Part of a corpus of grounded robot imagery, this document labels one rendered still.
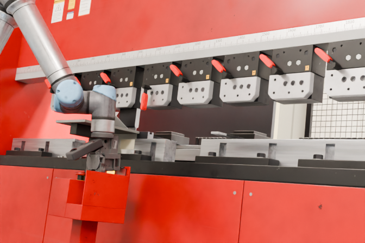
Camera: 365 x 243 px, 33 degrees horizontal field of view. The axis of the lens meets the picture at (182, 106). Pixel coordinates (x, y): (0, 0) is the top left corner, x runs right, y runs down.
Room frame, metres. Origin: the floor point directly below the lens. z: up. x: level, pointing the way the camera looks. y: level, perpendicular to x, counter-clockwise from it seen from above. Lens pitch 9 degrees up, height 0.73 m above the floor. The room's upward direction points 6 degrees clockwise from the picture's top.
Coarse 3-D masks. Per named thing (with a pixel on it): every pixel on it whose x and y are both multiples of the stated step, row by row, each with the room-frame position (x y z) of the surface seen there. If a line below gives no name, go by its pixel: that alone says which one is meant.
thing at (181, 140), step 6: (156, 132) 2.56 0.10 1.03; (162, 132) 2.53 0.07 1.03; (168, 132) 2.51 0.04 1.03; (174, 132) 2.51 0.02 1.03; (156, 138) 2.48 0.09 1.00; (162, 138) 2.51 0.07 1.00; (168, 138) 2.49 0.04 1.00; (174, 138) 2.50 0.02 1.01; (180, 138) 2.52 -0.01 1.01; (186, 138) 2.55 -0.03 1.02; (180, 144) 2.52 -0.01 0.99; (186, 144) 2.55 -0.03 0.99
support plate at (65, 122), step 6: (60, 120) 2.25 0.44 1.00; (66, 120) 2.22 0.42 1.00; (72, 120) 2.19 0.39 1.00; (78, 120) 2.17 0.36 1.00; (84, 120) 2.14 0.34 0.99; (90, 120) 2.16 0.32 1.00; (120, 132) 2.36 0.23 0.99; (126, 132) 2.33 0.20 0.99; (132, 132) 2.31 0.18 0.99; (138, 132) 2.32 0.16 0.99
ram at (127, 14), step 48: (48, 0) 2.84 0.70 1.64; (96, 0) 2.57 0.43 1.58; (144, 0) 2.34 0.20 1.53; (192, 0) 2.15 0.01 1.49; (240, 0) 1.99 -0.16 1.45; (288, 0) 1.85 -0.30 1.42; (336, 0) 1.73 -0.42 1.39; (96, 48) 2.53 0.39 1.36; (144, 48) 2.31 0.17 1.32; (240, 48) 1.98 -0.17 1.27
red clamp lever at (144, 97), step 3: (144, 84) 2.23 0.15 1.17; (144, 87) 2.23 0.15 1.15; (147, 87) 2.24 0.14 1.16; (150, 87) 2.26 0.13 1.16; (144, 90) 2.24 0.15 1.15; (147, 90) 2.25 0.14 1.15; (144, 93) 2.24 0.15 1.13; (144, 96) 2.23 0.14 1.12; (147, 96) 2.24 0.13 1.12; (141, 99) 2.24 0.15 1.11; (144, 99) 2.23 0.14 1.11; (147, 99) 2.24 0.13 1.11; (141, 102) 2.24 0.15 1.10; (144, 102) 2.24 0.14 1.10; (141, 105) 2.24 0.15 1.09; (144, 105) 2.24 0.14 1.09; (141, 108) 2.24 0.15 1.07; (144, 108) 2.24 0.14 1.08
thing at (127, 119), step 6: (132, 108) 2.38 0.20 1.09; (138, 108) 2.37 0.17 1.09; (120, 114) 2.43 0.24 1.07; (126, 114) 2.40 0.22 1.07; (132, 114) 2.38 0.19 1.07; (138, 114) 2.37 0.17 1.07; (126, 120) 2.40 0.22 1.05; (132, 120) 2.37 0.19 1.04; (138, 120) 2.37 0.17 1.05; (126, 126) 2.40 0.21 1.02; (132, 126) 2.37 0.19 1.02; (138, 126) 2.37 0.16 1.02
